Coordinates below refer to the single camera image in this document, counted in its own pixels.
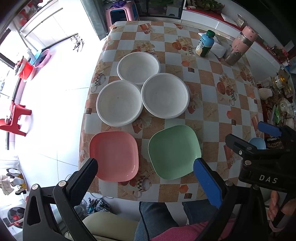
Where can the pink stool with blue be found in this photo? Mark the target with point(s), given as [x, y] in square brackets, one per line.
[127, 13]

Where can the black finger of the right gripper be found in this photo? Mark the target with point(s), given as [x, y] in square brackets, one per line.
[239, 146]

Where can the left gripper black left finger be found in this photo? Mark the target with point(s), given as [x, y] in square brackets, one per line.
[39, 222]

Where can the red plastic stool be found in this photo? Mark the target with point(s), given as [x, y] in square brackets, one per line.
[11, 124]

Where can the beige cushion seat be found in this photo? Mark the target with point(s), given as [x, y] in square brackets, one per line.
[109, 226]

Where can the checkered patterned tablecloth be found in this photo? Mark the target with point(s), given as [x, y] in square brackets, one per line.
[223, 100]

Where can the pink basin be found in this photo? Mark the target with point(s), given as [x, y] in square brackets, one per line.
[43, 59]

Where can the person's jeans legs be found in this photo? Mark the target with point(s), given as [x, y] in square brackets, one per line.
[157, 223]

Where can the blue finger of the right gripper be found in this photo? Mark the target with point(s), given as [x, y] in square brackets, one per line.
[269, 129]

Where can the red bucket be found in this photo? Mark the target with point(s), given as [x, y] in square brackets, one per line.
[24, 70]

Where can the pink steel thermos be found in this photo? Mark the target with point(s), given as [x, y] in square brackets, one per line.
[240, 45]

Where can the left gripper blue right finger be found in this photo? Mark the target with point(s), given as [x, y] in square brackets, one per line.
[251, 220]

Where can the white bowl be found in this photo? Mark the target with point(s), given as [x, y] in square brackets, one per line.
[119, 103]
[137, 67]
[165, 96]

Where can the blue green drink bottle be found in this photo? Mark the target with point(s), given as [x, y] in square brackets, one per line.
[205, 43]

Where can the green square plate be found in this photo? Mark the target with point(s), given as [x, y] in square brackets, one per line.
[173, 151]

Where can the pink square plate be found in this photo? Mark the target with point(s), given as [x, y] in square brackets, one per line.
[116, 153]

